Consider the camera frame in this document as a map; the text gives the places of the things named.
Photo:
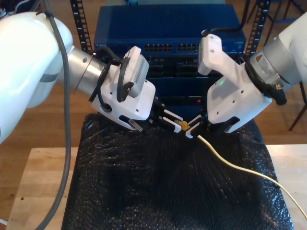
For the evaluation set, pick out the black bubble wrap mat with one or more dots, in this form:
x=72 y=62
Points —
x=156 y=191

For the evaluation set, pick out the blue network switch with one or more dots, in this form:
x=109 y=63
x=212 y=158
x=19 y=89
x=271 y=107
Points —
x=168 y=24

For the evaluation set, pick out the white flat strip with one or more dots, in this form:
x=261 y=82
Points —
x=3 y=221

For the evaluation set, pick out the black rack server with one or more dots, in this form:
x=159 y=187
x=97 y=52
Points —
x=172 y=67

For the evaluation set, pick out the dark metal chair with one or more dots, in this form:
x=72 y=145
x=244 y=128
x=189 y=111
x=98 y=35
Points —
x=297 y=118

